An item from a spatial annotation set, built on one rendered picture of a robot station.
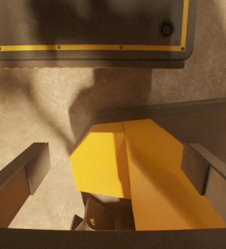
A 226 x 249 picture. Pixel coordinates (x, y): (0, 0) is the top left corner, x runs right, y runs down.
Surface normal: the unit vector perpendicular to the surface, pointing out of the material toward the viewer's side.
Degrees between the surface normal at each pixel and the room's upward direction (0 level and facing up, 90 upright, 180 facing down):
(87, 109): 0
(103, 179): 22
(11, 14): 0
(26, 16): 0
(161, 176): 90
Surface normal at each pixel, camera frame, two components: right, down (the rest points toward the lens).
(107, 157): -0.36, 0.28
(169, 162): -0.11, -0.96
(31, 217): 0.00, 0.25
